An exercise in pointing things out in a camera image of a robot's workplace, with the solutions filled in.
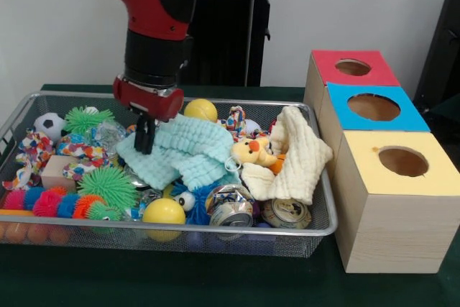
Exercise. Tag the rainbow spiky caterpillar toy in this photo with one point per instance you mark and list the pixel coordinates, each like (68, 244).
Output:
(48, 204)

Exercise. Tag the small soccer ball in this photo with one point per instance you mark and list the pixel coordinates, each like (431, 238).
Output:
(50, 123)

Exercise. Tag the wooden box with three holes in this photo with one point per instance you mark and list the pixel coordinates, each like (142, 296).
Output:
(395, 231)

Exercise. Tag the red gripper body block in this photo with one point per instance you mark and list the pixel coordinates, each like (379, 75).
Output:
(151, 102)

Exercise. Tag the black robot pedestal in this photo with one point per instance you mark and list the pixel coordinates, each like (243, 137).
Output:
(233, 34)

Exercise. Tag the black upright panel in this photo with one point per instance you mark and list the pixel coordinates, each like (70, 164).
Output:
(445, 51)

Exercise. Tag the blue white crushed can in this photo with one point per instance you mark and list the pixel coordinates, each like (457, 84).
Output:
(230, 211)

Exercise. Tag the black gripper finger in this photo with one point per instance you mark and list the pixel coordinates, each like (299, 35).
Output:
(139, 138)
(151, 138)

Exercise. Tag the plain green spiky ball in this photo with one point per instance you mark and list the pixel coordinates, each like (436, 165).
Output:
(106, 184)

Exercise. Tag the yellow ball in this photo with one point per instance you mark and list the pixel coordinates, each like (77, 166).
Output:
(163, 213)
(200, 109)

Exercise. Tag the yellow sponge duck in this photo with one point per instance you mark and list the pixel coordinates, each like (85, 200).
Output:
(251, 152)

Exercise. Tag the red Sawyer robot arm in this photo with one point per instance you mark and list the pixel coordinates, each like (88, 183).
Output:
(154, 5)

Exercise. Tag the green spiky eyed ball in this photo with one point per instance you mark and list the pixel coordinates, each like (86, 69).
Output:
(86, 118)

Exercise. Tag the dark green table cloth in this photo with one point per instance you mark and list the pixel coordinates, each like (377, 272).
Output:
(179, 282)

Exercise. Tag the green covered side table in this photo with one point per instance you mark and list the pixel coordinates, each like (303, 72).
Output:
(449, 104)

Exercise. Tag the clear mesh bin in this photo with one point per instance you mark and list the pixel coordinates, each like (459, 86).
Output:
(309, 235)

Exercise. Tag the cream knit cloth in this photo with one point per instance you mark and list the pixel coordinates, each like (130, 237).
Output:
(298, 167)

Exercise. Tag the silver crushed can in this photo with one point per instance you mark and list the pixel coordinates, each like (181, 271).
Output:
(285, 213)

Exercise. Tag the light blue knit cloth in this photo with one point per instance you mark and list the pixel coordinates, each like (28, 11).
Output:
(194, 149)

